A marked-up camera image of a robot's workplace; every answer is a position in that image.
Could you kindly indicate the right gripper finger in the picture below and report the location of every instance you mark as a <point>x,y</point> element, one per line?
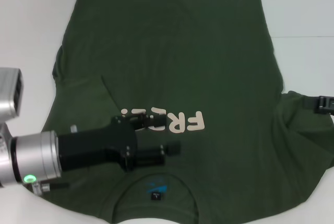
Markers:
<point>323,104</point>

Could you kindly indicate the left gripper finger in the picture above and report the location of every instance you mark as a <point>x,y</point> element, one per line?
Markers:
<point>156,154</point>
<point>154,122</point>

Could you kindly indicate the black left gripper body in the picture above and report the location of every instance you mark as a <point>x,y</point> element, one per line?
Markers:
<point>91,148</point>

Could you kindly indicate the dark green printed t-shirt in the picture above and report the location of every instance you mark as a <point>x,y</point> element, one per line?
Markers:
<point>182,51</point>

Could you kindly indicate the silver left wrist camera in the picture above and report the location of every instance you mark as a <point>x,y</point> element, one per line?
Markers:
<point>7,96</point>

